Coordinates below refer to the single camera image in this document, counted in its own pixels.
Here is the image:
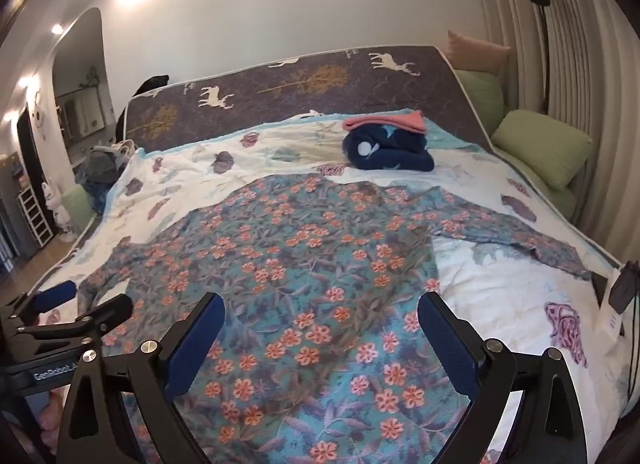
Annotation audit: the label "floral long-sleeved shirt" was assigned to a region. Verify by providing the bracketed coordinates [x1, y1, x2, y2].
[77, 174, 596, 464]

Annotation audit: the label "black device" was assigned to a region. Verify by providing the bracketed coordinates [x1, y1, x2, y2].
[611, 261, 640, 315]

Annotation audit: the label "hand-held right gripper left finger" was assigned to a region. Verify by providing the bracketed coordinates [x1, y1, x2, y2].
[59, 292, 226, 464]

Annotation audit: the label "beige pillow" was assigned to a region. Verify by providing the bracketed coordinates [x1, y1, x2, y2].
[446, 31, 512, 73]

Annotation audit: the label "pink folded cloth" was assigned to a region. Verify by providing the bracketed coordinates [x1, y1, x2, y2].
[343, 111, 427, 135]

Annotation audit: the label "black object behind mattress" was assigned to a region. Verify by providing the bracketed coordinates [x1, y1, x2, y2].
[135, 74, 170, 94]

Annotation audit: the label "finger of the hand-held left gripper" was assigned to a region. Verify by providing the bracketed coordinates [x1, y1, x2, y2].
[10, 280, 78, 317]
[17, 294, 135, 339]

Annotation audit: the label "green cushion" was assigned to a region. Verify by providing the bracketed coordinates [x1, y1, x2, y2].
[62, 186, 96, 229]

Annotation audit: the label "white bunny figurine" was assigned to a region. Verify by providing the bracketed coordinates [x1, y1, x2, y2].
[42, 183, 71, 232]

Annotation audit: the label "arched wall mirror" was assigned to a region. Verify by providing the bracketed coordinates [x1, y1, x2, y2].
[51, 8, 118, 155]

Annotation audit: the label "deer printed mattress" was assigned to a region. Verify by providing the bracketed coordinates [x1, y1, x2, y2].
[122, 46, 493, 155]

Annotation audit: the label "white ladder rack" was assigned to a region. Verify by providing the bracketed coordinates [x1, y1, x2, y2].
[17, 189, 53, 245]

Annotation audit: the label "seashell printed blanket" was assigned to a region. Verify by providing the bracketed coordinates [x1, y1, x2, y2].
[25, 111, 626, 464]

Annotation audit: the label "green pillow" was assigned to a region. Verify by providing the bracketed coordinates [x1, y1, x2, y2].
[491, 110, 593, 189]
[454, 68, 506, 132]

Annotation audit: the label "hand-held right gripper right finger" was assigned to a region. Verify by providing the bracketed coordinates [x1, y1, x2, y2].
[417, 291, 588, 464]

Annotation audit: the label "navy folded cloth white dots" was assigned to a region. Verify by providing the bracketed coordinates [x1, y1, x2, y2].
[342, 124, 435, 173]

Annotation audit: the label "pile of clothes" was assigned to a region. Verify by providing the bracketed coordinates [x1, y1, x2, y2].
[75, 139, 138, 205]

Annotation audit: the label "beige curtain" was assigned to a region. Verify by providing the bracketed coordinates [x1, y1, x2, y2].
[470, 0, 640, 265]

